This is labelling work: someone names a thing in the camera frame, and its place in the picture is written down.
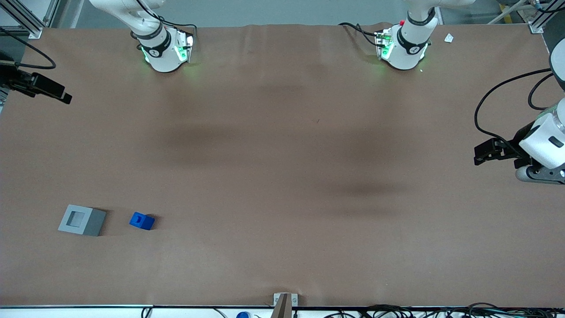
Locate small blue plastic part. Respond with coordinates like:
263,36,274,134
129,212,155,231

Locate gray square base block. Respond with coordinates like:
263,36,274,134
58,204,107,237

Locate white tube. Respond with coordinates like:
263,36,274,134
487,0,529,25

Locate paper table cover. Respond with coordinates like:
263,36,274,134
0,22,565,308

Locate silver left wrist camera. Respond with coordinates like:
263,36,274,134
515,164,565,185

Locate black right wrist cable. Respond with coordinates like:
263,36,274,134
0,27,57,70

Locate long black left wrist cable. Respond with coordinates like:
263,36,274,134
474,68,553,149

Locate short black left wrist cable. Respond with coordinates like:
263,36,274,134
528,72,555,111

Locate aluminium frame profile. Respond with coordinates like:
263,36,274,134
0,0,60,39
527,0,553,34

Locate black right arm base cable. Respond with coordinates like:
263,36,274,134
135,0,198,34

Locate black arm base cable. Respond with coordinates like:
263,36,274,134
135,0,198,34
338,22,381,47

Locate tangled black cables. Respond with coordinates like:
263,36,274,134
423,303,565,318
323,304,418,318

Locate black left arm base cable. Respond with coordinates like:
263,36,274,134
338,22,381,47

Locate gray camera mount bracket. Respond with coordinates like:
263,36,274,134
270,292,299,318

